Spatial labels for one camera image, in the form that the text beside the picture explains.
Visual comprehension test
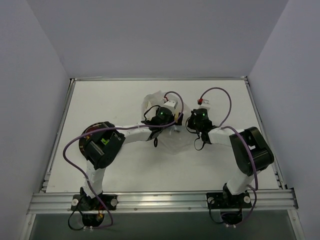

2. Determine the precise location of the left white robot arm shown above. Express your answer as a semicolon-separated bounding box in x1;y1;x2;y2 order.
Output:
78;103;178;210

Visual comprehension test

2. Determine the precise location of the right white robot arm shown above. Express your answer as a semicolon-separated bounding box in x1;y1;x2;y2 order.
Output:
186;108;275;207

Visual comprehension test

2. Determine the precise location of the green fake lime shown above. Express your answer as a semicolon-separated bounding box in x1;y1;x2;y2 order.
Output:
100;138;110;146

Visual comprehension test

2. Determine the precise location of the aluminium front rail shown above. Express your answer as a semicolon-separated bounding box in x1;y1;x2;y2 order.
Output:
27;189;298;214

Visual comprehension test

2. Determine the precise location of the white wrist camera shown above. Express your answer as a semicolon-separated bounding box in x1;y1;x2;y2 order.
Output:
163;97;178;112
197;98;211;111

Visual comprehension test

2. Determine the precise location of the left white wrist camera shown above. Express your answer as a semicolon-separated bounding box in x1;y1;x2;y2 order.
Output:
163;97;178;112

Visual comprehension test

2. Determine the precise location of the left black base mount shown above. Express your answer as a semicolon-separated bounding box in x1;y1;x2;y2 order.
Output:
70;193;118;212

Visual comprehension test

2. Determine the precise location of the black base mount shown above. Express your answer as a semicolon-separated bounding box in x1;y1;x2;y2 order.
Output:
70;193;118;212
206;191;252;209

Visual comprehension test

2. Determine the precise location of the round plate with dark rim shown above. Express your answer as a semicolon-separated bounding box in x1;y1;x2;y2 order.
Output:
78;121;111;161

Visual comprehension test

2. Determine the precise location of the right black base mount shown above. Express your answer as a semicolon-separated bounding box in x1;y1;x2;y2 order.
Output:
206;191;252;209

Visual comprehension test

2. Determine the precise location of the clear plastic bag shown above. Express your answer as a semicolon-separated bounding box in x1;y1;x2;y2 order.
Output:
139;90;198;157

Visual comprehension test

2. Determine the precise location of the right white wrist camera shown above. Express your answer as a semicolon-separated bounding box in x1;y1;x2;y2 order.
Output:
197;98;211;111

